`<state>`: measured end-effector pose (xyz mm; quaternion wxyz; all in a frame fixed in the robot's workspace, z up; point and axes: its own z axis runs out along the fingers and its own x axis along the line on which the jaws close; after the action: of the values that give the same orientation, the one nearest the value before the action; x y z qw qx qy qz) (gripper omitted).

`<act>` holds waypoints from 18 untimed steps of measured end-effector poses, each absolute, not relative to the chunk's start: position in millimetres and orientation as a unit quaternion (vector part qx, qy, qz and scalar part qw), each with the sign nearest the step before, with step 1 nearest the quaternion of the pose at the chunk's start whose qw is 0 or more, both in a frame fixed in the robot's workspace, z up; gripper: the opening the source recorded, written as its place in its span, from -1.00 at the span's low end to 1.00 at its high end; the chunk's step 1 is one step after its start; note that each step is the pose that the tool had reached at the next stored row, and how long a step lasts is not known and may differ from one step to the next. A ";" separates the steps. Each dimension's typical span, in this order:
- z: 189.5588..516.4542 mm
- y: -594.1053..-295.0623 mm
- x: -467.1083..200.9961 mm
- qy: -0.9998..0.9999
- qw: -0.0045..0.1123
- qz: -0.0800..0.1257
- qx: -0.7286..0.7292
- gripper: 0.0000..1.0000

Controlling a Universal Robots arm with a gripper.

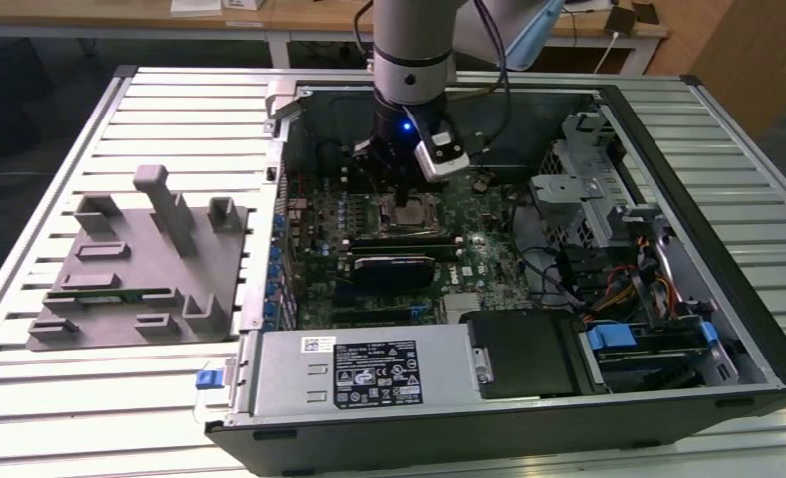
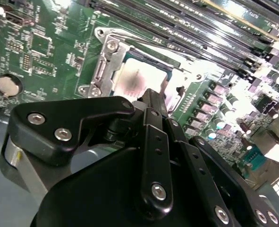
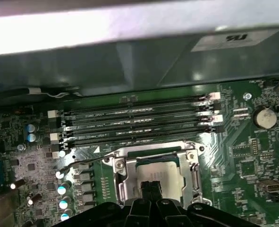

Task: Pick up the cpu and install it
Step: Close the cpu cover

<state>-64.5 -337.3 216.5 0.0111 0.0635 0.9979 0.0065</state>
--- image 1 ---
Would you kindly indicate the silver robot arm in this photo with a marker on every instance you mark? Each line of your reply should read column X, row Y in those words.
column 408, row 30

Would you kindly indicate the CPU socket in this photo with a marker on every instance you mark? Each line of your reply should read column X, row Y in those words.
column 382, row 233

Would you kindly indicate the round coin battery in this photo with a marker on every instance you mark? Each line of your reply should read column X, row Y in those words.
column 479, row 185

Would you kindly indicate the silver perforated drive cage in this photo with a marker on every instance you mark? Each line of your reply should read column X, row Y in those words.
column 564, row 191

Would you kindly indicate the black graphics card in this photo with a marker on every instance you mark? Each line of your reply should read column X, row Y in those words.
column 392, row 274

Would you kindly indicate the wooden desk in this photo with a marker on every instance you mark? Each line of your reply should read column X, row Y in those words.
column 246, row 17

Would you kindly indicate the small white box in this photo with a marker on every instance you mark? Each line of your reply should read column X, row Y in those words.
column 243, row 3

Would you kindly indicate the green motherboard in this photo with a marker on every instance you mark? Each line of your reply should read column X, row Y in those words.
column 499, row 289

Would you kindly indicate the silver finned heat sink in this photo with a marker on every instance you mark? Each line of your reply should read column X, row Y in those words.
column 462, row 301

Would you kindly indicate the white paper sheet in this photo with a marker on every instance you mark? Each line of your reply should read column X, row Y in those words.
column 196, row 5

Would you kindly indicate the small black flat item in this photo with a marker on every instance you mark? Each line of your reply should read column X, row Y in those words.
column 648, row 12

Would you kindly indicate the grey parts rack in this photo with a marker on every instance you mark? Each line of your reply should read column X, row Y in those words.
column 166, row 279

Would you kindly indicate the black plastic shroud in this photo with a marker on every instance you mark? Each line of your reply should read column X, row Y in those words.
column 524, row 353

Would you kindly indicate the green RAM stick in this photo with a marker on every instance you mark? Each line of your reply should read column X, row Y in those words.
column 143, row 295

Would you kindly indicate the silver power supply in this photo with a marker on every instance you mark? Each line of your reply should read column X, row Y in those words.
column 279, row 368

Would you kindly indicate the blue disk carrier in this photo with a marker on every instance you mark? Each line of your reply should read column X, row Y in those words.
column 608, row 338

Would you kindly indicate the wooden cabinet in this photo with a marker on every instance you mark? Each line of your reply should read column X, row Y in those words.
column 751, row 60

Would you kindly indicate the blue plastic latch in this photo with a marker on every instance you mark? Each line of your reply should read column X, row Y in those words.
column 208, row 380
column 708, row 336

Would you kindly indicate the black open PC case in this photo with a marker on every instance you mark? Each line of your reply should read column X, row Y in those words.
column 432, row 438

